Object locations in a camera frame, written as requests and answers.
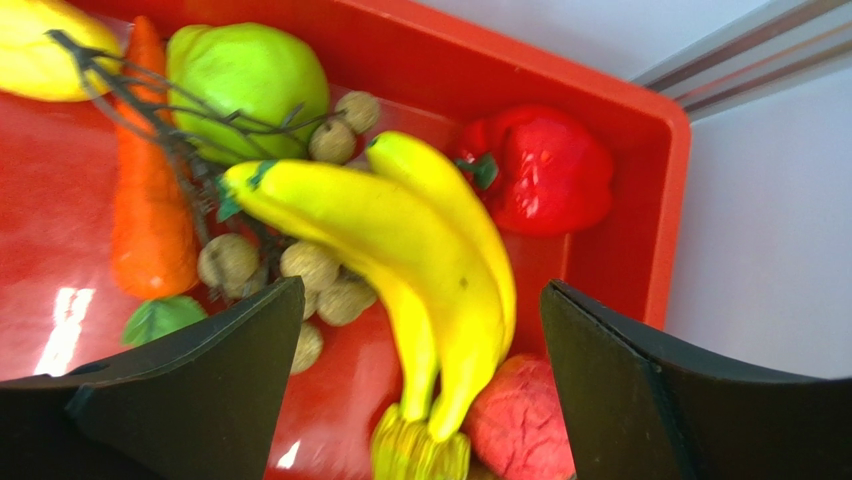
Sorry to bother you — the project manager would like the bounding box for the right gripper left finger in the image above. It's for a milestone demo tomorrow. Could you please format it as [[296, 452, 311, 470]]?
[[1, 278, 304, 479]]

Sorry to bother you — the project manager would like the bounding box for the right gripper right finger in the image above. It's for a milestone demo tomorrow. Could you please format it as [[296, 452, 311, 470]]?
[[540, 281, 851, 479]]

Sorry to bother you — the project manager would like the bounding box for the brown longan cluster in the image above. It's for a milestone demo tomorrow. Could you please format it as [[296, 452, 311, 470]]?
[[46, 29, 382, 376]]

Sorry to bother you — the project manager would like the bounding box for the yellow banana bunch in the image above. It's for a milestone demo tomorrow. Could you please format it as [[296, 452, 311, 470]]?
[[218, 131, 517, 479]]

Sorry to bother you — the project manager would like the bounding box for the orange carrot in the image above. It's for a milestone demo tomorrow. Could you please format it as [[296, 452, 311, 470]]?
[[109, 15, 209, 347]]

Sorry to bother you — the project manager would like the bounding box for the green pear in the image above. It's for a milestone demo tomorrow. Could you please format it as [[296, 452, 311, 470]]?
[[166, 22, 330, 165]]

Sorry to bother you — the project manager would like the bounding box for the yellow corn cob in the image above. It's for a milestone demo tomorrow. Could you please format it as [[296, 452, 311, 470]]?
[[1, 0, 123, 102]]

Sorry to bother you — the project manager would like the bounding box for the aluminium frame rail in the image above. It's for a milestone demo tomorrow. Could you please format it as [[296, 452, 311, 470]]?
[[632, 0, 851, 120]]

